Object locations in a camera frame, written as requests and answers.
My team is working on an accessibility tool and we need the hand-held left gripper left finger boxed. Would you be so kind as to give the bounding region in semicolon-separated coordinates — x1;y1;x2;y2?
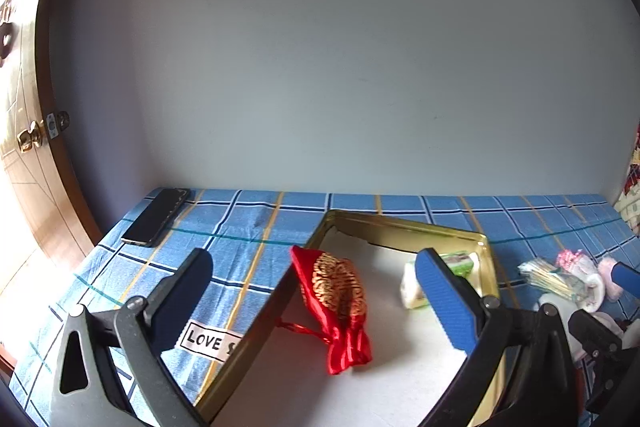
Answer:
50;248;216;427

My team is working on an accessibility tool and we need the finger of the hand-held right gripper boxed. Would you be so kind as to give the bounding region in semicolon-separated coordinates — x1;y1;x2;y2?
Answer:
569;309;627;414
613;262;640;299

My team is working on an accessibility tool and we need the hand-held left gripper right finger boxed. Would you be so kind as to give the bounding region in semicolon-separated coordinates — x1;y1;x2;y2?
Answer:
415;248;583;427

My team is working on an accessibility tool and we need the gold tin box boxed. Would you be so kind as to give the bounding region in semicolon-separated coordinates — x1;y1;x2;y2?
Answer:
192;209;501;427

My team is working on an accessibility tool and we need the pink fluffy ball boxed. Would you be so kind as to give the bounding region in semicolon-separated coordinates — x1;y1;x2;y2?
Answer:
597;257;624;304

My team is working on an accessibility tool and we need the green tissue packet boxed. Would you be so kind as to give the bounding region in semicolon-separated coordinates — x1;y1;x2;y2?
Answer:
400;251;474;311

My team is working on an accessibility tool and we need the pink and white sock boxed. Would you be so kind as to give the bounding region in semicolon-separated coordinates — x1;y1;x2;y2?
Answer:
556;249;607;311

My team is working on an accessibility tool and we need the white cloth label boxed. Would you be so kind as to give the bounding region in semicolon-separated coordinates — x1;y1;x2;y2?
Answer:
175;319;244;363

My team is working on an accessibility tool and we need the black smartphone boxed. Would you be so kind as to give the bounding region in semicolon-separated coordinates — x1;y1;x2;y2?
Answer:
121;188;192;248

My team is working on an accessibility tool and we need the cotton swab pack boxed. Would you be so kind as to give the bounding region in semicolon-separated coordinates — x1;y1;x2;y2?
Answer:
517;258;587;308

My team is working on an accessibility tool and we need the blue plaid bed sheet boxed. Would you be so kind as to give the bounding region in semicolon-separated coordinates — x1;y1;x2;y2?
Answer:
7;188;640;427

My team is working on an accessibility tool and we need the printed cloth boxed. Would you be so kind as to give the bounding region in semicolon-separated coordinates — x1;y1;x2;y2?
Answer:
613;132;640;236

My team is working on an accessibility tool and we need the wooden door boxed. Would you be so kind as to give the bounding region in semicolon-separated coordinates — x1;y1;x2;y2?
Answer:
0;0;103;380

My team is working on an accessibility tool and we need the metal door latch plate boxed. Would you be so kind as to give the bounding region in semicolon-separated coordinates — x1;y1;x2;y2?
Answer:
46;110;70;138

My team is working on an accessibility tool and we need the brass door knob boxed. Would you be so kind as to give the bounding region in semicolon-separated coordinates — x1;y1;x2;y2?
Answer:
17;121;46;154

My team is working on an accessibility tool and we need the red drawstring pouch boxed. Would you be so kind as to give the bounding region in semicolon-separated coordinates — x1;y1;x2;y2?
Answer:
290;246;374;376

